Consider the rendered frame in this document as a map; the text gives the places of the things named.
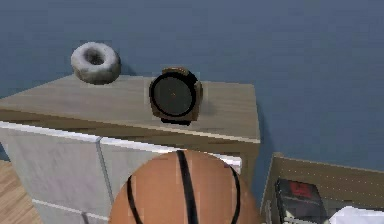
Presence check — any orange basketball with black stripes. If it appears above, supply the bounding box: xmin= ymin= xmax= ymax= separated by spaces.
xmin=108 ymin=149 xmax=263 ymax=224

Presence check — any brown and black alarm clock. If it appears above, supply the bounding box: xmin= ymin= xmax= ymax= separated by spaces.
xmin=148 ymin=66 xmax=204 ymax=127

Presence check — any wooden chest of drawers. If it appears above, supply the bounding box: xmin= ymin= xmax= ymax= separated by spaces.
xmin=0 ymin=73 xmax=261 ymax=224

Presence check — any black box with red label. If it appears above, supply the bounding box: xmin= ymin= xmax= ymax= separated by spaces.
xmin=275 ymin=178 xmax=328 ymax=224

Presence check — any white object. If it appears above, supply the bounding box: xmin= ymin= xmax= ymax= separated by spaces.
xmin=327 ymin=205 xmax=384 ymax=224

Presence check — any grey ring-shaped object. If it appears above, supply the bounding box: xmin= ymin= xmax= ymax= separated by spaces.
xmin=70 ymin=41 xmax=122 ymax=86

